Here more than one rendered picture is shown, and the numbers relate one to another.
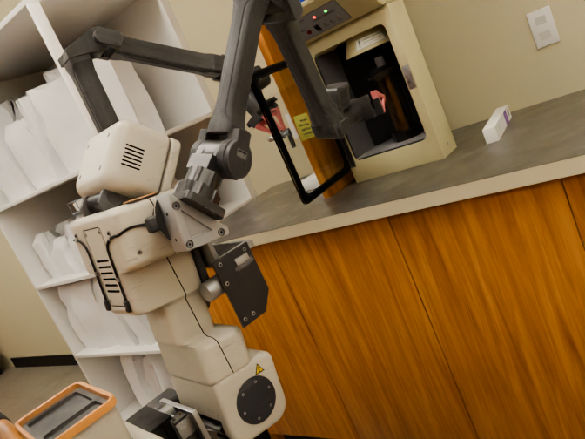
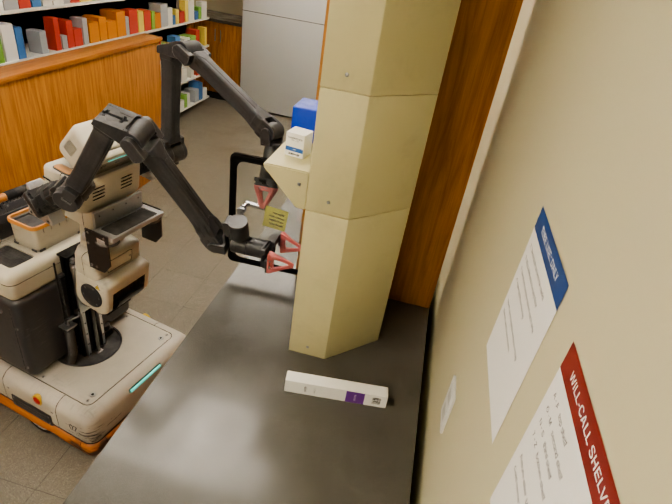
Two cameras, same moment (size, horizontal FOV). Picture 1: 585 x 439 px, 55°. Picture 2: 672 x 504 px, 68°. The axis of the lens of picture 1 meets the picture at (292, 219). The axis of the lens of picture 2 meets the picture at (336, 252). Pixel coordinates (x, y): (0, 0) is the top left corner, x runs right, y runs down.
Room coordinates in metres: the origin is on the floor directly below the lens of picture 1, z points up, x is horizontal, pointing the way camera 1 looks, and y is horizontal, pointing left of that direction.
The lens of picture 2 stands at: (1.11, -1.43, 1.98)
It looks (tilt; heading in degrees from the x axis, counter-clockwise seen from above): 32 degrees down; 57
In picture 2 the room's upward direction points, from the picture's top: 9 degrees clockwise
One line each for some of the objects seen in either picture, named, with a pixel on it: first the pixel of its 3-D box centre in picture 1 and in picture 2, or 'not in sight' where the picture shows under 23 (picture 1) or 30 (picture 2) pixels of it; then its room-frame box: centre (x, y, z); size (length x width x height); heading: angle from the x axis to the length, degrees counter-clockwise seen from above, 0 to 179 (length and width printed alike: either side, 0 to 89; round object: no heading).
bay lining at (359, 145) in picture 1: (385, 85); not in sight; (1.82, -0.44, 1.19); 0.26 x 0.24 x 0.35; 49
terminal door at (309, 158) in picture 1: (303, 126); (273, 218); (1.70, -0.14, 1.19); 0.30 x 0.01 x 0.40; 141
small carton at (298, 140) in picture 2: not in sight; (299, 142); (1.65, -0.37, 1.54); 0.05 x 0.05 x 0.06; 39
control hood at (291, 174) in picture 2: (324, 13); (302, 163); (1.69, -0.33, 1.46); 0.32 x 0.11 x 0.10; 49
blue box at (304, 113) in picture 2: not in sight; (314, 121); (1.74, -0.27, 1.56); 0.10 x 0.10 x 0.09; 49
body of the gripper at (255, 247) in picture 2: (353, 113); (260, 248); (1.60, -0.28, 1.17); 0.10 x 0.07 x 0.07; 49
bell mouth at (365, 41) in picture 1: (369, 39); not in sight; (1.79, -0.44, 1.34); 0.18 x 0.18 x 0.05
